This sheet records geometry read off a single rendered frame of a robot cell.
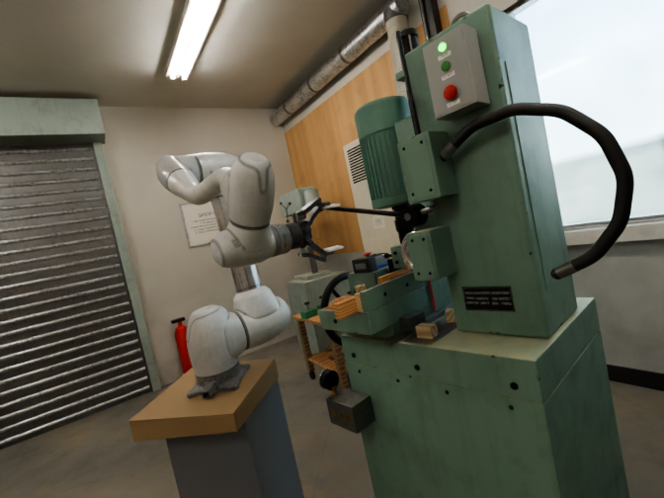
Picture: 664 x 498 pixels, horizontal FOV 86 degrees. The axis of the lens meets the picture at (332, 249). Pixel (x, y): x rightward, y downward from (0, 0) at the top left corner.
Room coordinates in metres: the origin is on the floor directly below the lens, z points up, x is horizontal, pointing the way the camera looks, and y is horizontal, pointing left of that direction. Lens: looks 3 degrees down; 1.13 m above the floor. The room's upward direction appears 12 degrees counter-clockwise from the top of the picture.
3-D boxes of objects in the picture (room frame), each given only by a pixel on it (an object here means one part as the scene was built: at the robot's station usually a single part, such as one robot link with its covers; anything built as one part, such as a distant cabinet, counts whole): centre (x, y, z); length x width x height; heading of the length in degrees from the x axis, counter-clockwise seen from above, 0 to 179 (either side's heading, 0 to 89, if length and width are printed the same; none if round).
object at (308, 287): (3.53, 0.21, 0.79); 0.62 x 0.48 x 1.58; 31
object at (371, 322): (1.21, -0.18, 0.87); 0.61 x 0.30 x 0.06; 130
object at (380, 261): (1.28, -0.12, 0.99); 0.13 x 0.11 x 0.06; 130
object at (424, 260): (0.88, -0.24, 1.02); 0.09 x 0.07 x 0.12; 130
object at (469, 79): (0.79, -0.34, 1.40); 0.10 x 0.06 x 0.16; 40
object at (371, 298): (1.10, -0.28, 0.93); 0.60 x 0.02 x 0.06; 130
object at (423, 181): (0.86, -0.26, 1.23); 0.09 x 0.08 x 0.15; 40
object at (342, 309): (1.10, -0.21, 0.92); 0.62 x 0.02 x 0.04; 130
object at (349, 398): (1.06, 0.05, 0.58); 0.12 x 0.08 x 0.08; 40
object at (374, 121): (1.12, -0.24, 1.32); 0.18 x 0.18 x 0.31
